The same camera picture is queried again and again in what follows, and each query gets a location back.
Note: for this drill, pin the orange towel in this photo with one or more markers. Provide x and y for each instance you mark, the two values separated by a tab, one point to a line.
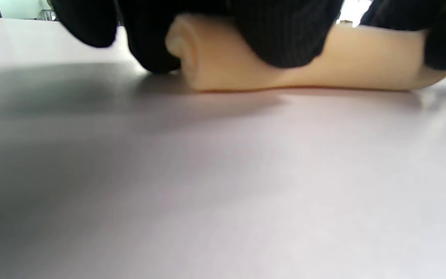
354	62

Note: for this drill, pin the person's left hand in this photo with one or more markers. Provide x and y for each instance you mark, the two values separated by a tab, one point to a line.
285	35

